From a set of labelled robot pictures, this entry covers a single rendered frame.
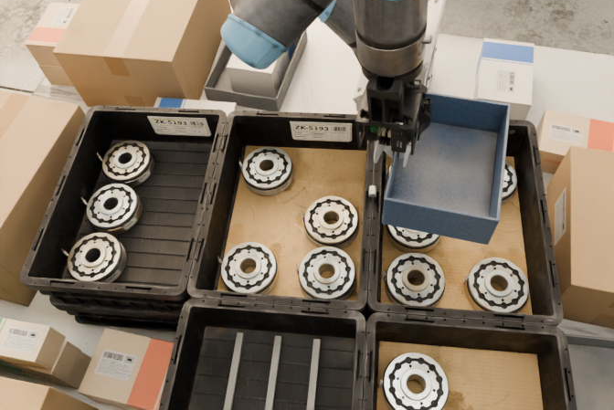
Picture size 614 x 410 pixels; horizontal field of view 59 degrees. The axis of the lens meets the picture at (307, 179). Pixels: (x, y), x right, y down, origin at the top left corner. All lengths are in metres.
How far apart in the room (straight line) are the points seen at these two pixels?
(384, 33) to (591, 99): 1.02
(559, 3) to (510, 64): 1.51
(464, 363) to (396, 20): 0.62
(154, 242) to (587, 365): 0.85
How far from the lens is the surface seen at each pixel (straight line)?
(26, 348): 1.07
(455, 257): 1.05
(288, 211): 1.09
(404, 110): 0.66
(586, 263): 1.08
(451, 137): 0.88
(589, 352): 1.19
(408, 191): 0.82
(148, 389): 1.08
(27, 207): 1.23
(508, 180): 1.12
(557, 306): 0.95
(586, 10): 2.91
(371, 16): 0.56
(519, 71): 1.40
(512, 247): 1.08
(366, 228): 0.95
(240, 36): 0.64
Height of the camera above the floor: 1.77
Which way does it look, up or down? 57 degrees down
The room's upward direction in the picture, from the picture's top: 8 degrees counter-clockwise
